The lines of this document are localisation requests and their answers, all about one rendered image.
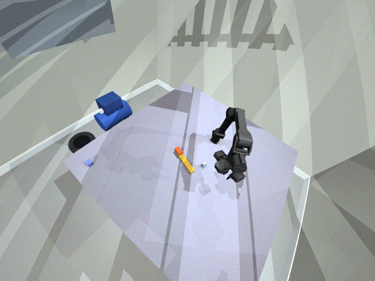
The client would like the blue cube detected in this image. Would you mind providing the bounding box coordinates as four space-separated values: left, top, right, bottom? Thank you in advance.
85 159 94 167

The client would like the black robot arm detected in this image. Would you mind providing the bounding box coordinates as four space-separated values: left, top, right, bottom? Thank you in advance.
210 107 253 175

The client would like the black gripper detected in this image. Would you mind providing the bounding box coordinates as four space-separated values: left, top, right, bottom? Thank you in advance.
214 150 245 183

